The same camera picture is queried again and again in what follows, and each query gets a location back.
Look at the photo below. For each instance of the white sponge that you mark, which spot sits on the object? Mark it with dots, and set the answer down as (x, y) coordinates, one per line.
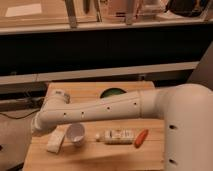
(55, 141)

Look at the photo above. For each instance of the black bag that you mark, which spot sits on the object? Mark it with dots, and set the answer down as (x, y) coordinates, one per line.
(187, 8)

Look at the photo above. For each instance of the metal table leg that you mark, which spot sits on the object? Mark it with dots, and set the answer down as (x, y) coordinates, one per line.
(71, 13)

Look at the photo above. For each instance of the clear plastic bottle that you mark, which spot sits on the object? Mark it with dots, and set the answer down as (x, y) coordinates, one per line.
(115, 136)

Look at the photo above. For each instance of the white paper cup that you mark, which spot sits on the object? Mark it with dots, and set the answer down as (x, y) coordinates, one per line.
(76, 134)

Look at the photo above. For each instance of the orange carrot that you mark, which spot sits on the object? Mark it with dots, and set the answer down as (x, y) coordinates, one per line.
(141, 138)

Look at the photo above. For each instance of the white paper sheet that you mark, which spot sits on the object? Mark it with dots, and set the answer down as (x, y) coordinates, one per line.
(24, 10)

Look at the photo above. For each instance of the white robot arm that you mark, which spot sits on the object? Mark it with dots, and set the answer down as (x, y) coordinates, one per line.
(187, 111)

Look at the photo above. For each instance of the green ceramic bowl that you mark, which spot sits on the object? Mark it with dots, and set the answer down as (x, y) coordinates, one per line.
(111, 92)

